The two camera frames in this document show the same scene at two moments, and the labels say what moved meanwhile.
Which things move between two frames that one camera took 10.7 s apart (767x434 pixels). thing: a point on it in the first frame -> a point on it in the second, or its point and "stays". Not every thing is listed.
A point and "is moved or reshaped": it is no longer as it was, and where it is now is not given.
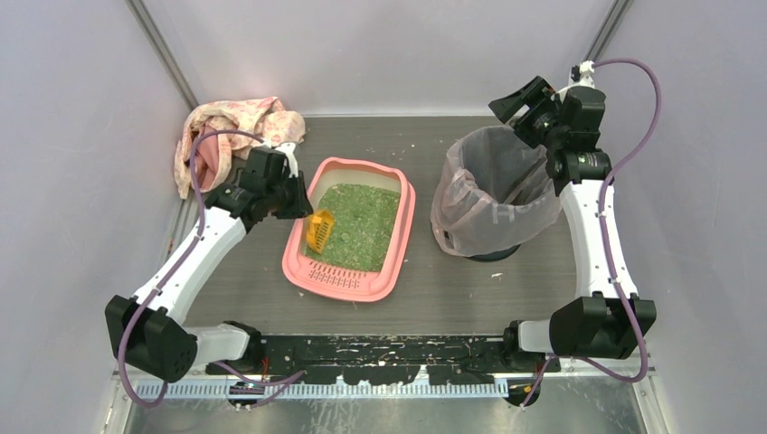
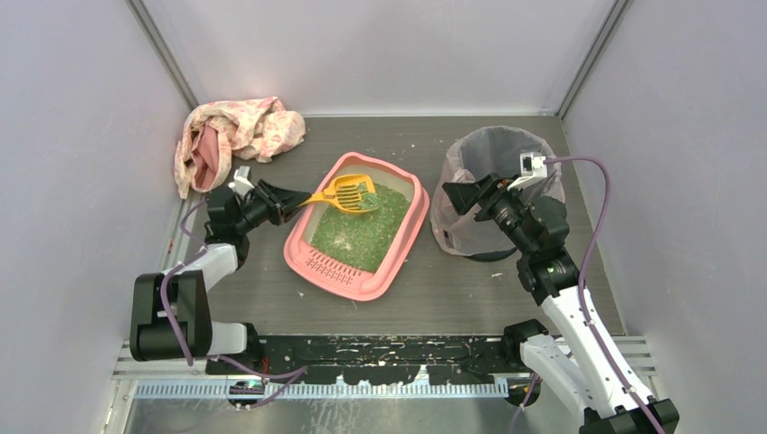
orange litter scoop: x=319 y=230 -> x=345 y=192
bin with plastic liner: x=495 y=192 stays
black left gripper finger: x=287 y=207 stays
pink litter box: x=343 y=280 is moved or reshaped
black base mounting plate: x=369 y=360 stays
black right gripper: x=528 y=112 -> x=483 y=195
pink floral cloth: x=264 y=118 stays
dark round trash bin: x=501 y=255 stays
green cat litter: x=364 y=225 stays
